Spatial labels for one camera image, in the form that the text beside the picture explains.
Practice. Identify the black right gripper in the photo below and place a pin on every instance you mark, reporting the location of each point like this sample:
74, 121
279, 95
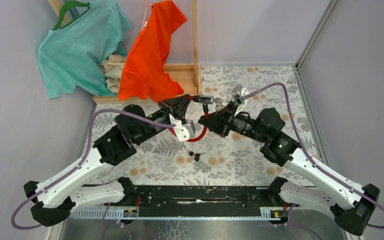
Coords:
218, 120

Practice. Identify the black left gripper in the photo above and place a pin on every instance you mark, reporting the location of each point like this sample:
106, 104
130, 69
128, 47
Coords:
179, 105

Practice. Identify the red cable lock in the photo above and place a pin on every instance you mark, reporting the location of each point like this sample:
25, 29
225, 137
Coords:
204, 100

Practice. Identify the black headed keys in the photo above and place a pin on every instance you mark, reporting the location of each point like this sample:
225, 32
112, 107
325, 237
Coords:
196, 156

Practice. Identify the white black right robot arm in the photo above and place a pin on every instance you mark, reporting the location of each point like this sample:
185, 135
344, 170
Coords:
348, 203

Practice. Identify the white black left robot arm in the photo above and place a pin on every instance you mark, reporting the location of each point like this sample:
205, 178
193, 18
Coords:
56, 198

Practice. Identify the wooden clothes rack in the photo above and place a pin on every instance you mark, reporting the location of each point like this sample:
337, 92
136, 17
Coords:
187, 75

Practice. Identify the floral table mat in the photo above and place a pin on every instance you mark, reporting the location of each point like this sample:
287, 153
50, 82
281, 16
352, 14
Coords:
234, 160

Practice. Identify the orange shirt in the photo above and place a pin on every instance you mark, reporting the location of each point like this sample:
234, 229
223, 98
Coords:
143, 75

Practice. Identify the beige crumpled cloth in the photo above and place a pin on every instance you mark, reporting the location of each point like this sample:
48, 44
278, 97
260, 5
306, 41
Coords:
112, 69

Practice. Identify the pink clothes hanger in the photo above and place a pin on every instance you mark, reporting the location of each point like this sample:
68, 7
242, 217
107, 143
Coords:
147, 11

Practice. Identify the teal shirt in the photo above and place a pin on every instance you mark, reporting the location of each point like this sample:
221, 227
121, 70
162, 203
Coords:
69, 57

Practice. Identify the green clothes hanger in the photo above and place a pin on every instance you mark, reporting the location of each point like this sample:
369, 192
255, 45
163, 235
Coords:
69, 11

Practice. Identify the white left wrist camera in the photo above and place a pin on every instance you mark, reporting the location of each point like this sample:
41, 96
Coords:
184, 129

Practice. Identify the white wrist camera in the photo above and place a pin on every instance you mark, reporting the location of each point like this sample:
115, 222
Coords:
184, 129
238, 94

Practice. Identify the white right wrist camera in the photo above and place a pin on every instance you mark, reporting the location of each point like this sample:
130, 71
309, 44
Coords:
238, 94

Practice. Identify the aluminium frame rail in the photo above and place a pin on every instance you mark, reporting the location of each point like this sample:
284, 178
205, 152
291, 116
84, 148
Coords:
319, 27

